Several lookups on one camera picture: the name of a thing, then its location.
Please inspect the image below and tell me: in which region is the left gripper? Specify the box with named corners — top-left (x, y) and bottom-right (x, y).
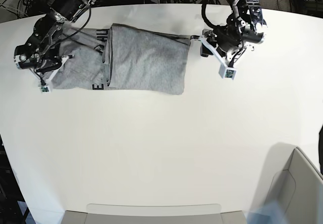
top-left (190, 27), bottom-right (249, 68)

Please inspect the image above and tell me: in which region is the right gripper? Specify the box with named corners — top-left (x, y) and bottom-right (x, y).
top-left (15, 53), bottom-right (74, 87)

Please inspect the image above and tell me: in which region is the grey T-shirt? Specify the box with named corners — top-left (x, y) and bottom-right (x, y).
top-left (51, 24), bottom-right (190, 95)

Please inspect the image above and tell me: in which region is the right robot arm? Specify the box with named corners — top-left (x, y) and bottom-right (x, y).
top-left (14, 0), bottom-right (97, 92)

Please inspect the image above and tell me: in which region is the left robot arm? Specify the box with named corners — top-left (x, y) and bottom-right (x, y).
top-left (191, 0), bottom-right (267, 78)

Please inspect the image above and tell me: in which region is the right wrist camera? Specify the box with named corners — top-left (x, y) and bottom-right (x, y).
top-left (39, 84), bottom-right (52, 93)

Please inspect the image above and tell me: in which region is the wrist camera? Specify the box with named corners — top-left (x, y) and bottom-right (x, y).
top-left (219, 65), bottom-right (237, 80)
top-left (39, 84), bottom-right (52, 93)

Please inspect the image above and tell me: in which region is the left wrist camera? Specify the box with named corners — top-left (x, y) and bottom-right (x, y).
top-left (219, 65), bottom-right (237, 80)

